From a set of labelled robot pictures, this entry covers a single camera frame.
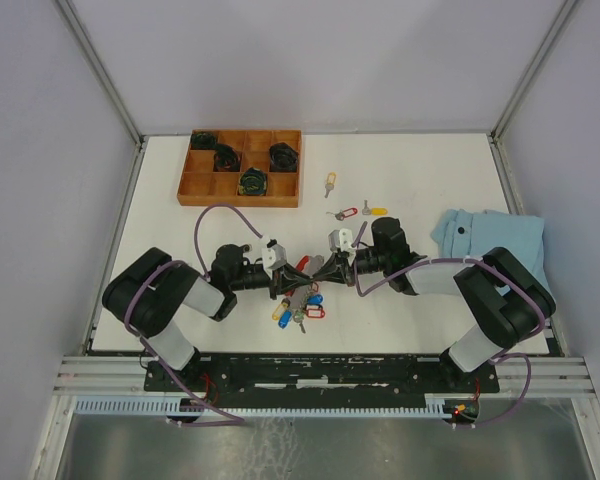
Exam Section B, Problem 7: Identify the black cable coil top-left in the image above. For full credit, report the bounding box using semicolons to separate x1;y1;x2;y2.
189;130;220;151

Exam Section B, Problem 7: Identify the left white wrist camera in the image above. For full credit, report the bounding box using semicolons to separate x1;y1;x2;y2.
261;239;287;277

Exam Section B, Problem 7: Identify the yellow tag key right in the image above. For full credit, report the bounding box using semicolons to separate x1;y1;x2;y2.
362;200;388;216

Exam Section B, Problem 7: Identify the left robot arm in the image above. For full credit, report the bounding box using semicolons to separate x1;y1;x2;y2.
102;244;312;390

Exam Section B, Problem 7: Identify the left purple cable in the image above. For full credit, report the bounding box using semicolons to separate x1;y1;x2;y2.
123;203;276;429

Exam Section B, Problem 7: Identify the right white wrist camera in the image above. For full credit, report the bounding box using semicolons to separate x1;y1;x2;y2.
328;228;355;256

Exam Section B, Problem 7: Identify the yellow tag key upper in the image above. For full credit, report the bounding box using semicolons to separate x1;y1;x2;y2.
324;172;337;199

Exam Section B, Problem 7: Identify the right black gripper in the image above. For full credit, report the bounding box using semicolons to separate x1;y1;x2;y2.
312;248;389;287

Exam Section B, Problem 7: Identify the black cable coil right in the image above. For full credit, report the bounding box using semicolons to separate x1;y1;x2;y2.
268;141;300;173

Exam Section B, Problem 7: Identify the black yellow cable coil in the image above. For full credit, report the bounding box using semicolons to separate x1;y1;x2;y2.
237;167;270;198

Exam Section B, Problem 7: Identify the yellow key tag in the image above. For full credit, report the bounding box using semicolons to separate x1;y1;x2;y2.
271;299;290;321

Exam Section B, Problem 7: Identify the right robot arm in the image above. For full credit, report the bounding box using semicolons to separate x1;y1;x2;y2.
311;217;556;391

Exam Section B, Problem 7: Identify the light blue cloth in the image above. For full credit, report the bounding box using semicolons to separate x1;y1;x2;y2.
430;209;551;292

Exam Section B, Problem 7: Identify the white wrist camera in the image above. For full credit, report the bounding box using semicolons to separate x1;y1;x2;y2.
261;239;287;277
328;228;355;256

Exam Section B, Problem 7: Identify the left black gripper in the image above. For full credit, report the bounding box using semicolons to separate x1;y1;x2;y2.
230;263;311;300

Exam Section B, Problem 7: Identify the white cable duct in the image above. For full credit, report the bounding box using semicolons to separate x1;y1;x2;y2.
74;395;451;419

